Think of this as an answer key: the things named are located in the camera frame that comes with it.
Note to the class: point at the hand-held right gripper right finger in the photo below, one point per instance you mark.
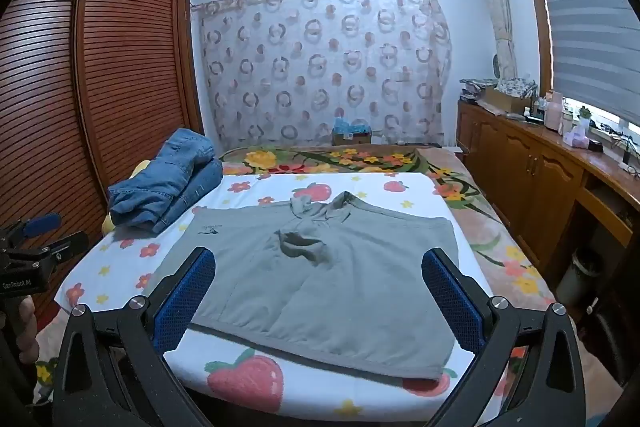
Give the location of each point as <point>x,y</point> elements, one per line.
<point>452,302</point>

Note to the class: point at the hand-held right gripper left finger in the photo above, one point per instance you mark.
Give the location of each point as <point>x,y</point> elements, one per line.
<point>185,302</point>

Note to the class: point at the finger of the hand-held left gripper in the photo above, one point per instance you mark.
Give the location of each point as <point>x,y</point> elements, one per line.
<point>42,224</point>
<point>65,243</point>

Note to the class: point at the grey pants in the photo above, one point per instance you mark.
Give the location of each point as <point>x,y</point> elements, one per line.
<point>325,297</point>

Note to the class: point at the person's left hand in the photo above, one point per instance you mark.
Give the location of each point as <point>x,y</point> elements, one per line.
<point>27,327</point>

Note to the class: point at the strawberry printed white blanket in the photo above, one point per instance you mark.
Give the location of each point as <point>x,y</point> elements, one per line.
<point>125,267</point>

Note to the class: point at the floral blanket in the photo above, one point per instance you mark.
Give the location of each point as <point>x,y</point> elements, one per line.
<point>475,207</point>

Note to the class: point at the black trash bin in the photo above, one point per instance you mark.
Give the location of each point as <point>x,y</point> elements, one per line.
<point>575,277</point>

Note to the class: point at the folded blue jeans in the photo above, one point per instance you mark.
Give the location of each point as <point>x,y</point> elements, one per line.
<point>175,172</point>

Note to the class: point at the wooden cabinet counter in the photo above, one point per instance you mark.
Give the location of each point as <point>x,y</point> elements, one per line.
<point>525,167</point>

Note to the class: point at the wooden louvered wardrobe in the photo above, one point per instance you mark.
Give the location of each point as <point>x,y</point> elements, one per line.
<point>125,57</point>

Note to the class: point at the cardboard box with blue contents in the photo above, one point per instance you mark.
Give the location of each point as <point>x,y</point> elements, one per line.
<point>350,137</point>

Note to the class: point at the pink tissue pack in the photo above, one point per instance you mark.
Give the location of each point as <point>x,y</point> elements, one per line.
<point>575,137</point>

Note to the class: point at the open cardboard box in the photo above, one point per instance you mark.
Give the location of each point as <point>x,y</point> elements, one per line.
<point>500,99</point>

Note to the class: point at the stack of books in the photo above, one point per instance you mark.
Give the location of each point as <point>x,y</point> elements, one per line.
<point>472,88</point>

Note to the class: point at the pink bottle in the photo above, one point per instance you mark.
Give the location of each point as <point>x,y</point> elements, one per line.
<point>553,112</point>

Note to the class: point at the floral patterned bag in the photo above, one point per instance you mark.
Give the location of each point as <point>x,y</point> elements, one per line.
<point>517,85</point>

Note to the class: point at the small potted plant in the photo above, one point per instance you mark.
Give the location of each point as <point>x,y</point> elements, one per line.
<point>585,113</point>

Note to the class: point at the small oval fan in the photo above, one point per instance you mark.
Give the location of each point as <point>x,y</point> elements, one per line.
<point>497,66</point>

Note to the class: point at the circle patterned curtain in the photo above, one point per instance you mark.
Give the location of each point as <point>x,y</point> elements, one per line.
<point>325,67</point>

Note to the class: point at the tied floral drape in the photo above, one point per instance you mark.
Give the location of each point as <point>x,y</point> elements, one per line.
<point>500,7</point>

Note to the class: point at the grey window blind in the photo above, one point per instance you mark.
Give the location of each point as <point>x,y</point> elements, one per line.
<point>585,22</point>

